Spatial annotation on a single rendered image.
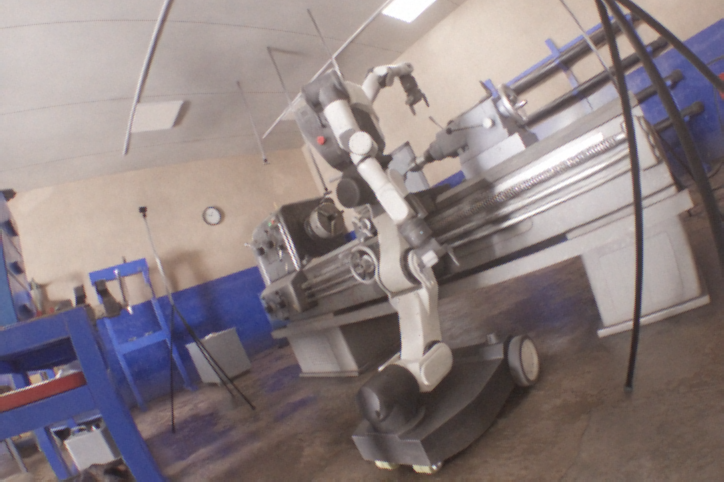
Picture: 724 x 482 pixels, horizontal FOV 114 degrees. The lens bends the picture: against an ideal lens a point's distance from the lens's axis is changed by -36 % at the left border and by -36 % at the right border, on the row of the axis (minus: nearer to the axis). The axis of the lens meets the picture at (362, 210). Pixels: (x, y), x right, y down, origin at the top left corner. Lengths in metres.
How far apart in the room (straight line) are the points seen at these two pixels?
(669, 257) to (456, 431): 0.98
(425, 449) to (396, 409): 0.15
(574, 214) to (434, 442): 1.00
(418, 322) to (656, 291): 0.94
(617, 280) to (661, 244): 0.23
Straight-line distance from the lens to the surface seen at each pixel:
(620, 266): 1.52
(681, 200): 1.34
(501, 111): 1.78
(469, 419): 1.19
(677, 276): 1.54
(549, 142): 1.51
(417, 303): 1.31
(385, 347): 2.74
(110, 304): 1.92
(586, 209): 1.53
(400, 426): 1.16
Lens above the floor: 0.70
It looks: 8 degrees up
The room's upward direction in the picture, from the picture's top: 24 degrees counter-clockwise
